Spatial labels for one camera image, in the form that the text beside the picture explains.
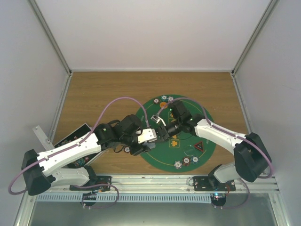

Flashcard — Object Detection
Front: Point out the orange big blind button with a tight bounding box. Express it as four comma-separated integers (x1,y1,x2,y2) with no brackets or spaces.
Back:
159,102,168,109

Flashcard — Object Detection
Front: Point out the clear acrylic dealer button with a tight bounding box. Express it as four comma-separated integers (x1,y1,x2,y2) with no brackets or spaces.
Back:
183,145,196,157

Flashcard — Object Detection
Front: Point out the red black triangle all-in marker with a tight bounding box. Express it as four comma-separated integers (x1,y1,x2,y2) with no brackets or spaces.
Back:
194,142,204,152

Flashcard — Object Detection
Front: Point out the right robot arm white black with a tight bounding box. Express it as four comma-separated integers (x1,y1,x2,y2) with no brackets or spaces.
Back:
157,97,273,191

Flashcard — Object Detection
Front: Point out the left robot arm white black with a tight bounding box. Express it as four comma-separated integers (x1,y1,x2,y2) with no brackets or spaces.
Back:
21,114,157,196

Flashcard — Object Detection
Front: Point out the green round poker mat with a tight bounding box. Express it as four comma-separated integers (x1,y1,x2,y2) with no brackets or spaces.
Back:
141,94,216,173

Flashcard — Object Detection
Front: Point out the black aluminium poker case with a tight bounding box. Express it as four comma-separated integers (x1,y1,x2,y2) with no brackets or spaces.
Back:
54,123,106,169

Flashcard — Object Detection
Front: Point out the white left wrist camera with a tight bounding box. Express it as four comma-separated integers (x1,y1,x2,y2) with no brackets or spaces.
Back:
137,128,157,144

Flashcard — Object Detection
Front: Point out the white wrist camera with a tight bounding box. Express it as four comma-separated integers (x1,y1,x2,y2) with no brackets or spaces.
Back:
137,128,157,144
151,114,166,126

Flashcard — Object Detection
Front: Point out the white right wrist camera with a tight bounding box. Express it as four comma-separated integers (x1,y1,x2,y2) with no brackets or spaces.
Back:
151,114,166,126

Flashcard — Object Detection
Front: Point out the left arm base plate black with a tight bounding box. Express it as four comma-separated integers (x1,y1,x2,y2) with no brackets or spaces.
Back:
69,176,112,193

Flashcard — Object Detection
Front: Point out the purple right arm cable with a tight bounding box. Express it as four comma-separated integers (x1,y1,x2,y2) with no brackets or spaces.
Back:
156,97,275,178

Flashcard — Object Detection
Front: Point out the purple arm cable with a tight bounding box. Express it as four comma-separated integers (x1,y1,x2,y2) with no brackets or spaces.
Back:
8,96,151,196
156,97,275,178

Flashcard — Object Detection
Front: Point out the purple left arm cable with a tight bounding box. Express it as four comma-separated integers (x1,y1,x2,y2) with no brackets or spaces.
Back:
8,96,151,196

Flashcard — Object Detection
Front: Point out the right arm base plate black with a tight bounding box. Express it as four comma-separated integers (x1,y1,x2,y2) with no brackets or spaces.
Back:
188,176,236,192

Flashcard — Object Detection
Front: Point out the grey slotted cable duct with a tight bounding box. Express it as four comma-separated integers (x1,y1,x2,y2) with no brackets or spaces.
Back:
36,193,211,203

